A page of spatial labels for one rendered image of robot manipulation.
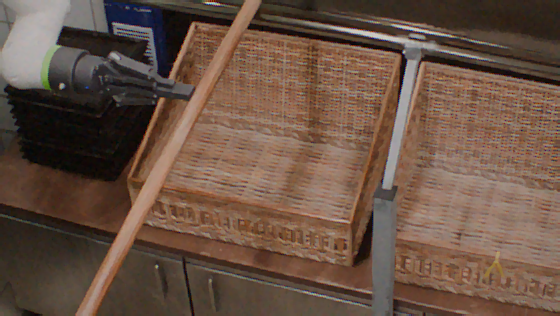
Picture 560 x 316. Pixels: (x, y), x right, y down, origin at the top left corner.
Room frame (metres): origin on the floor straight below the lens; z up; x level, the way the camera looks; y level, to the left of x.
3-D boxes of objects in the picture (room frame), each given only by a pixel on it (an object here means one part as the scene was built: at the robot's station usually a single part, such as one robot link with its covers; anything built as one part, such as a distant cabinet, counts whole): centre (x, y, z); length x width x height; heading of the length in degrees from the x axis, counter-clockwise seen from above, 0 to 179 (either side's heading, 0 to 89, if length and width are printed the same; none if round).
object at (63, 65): (1.74, 0.40, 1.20); 0.12 x 0.06 x 0.09; 157
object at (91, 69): (1.70, 0.33, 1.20); 0.09 x 0.07 x 0.08; 67
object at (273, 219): (2.01, 0.03, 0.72); 0.56 x 0.49 x 0.28; 69
